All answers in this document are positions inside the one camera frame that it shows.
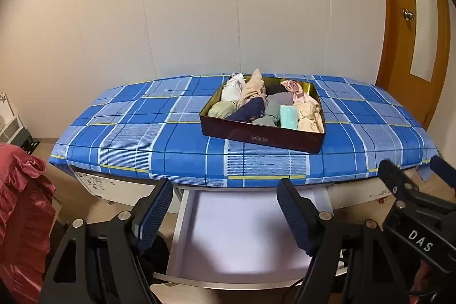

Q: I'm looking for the cream yellow cloth bundle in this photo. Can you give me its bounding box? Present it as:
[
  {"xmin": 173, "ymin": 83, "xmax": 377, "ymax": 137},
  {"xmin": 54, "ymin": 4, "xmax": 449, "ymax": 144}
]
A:
[{"xmin": 294, "ymin": 101, "xmax": 325, "ymax": 133}]

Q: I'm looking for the mint green packet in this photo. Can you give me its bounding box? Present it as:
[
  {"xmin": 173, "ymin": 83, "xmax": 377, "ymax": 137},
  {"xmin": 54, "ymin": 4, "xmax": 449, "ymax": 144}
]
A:
[{"xmin": 280, "ymin": 105, "xmax": 298, "ymax": 130}]

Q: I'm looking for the pink patterned cloth bundle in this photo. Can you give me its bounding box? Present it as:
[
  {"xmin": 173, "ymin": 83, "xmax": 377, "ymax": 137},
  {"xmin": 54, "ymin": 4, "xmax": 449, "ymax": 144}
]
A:
[{"xmin": 280, "ymin": 80, "xmax": 316, "ymax": 103}]

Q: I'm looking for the navy lace garment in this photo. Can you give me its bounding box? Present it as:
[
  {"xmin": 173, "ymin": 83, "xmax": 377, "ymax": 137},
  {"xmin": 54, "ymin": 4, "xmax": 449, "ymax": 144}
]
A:
[{"xmin": 226, "ymin": 97, "xmax": 265, "ymax": 123}]

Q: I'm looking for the grey white sock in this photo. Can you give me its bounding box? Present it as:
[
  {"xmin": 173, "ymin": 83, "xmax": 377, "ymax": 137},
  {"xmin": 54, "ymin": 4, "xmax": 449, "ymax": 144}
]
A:
[{"xmin": 220, "ymin": 72, "xmax": 246, "ymax": 103}]

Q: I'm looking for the light green knit sock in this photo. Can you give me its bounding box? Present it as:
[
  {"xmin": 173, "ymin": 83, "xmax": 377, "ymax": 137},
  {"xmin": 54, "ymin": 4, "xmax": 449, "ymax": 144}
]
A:
[{"xmin": 207, "ymin": 101, "xmax": 237, "ymax": 119}]

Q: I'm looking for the beige pink garment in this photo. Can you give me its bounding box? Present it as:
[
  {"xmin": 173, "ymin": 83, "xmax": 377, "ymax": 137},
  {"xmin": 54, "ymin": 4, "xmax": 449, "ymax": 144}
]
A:
[{"xmin": 237, "ymin": 69, "xmax": 266, "ymax": 108}]

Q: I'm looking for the person's right hand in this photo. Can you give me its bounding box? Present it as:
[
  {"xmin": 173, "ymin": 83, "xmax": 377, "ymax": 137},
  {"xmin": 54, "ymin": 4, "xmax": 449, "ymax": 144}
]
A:
[{"xmin": 409, "ymin": 260, "xmax": 442, "ymax": 304}]

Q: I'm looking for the red satin cushion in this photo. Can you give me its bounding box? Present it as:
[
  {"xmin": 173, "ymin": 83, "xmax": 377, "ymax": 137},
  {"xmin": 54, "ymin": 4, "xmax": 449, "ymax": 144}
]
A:
[{"xmin": 1, "ymin": 144, "xmax": 56, "ymax": 303}]

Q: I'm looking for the wooden door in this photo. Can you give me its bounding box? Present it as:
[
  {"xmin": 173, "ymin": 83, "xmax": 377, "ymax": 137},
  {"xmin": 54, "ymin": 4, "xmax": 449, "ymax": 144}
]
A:
[{"xmin": 376, "ymin": 0, "xmax": 451, "ymax": 128}]

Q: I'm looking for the gold lined brown box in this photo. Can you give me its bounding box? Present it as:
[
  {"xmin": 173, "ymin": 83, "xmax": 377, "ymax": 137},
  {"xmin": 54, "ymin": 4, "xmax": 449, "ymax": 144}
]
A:
[{"xmin": 199, "ymin": 70, "xmax": 326, "ymax": 154}]

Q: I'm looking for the blue plaid mattress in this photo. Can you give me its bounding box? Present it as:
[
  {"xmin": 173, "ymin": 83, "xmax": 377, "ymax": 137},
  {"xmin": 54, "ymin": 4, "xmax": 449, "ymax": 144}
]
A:
[{"xmin": 49, "ymin": 72, "xmax": 438, "ymax": 189}]

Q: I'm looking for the white shelf unit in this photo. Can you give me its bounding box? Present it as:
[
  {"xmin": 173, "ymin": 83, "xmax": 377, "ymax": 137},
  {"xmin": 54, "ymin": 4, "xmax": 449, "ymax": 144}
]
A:
[{"xmin": 0, "ymin": 91, "xmax": 40, "ymax": 151}]

